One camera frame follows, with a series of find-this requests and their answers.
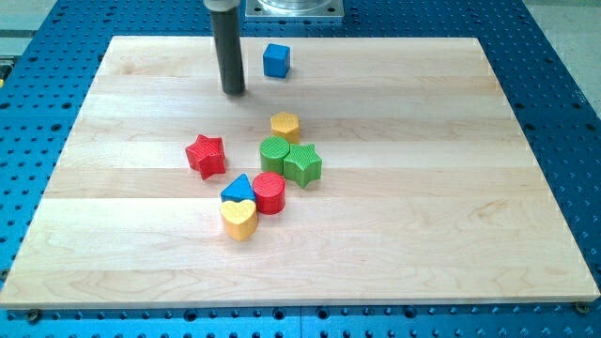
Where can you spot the green cylinder block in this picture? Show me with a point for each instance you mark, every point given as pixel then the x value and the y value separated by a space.
pixel 273 151

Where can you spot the light wooden board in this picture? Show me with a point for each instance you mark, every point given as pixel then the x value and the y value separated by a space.
pixel 429 192

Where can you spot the grey pusher rod holder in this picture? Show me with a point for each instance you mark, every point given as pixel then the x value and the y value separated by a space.
pixel 221 5

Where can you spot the red star block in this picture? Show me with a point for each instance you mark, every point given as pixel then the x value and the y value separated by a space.
pixel 206 156

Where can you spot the yellow hexagon block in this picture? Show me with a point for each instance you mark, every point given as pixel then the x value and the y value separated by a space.
pixel 287 126

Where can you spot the blue triangle block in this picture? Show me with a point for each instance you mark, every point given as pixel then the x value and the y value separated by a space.
pixel 238 190

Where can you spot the yellow heart block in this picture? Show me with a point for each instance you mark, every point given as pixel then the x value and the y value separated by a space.
pixel 240 219

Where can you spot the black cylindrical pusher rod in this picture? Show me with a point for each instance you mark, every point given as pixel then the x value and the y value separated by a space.
pixel 225 29

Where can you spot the green star block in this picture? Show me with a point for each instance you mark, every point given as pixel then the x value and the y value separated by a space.
pixel 302 164

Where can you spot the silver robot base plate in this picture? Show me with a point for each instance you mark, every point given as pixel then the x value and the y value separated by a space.
pixel 294 9

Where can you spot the blue cube block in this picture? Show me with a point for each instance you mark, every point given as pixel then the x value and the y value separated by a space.
pixel 276 60

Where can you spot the red cylinder block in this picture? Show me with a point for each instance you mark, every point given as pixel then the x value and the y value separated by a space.
pixel 269 191

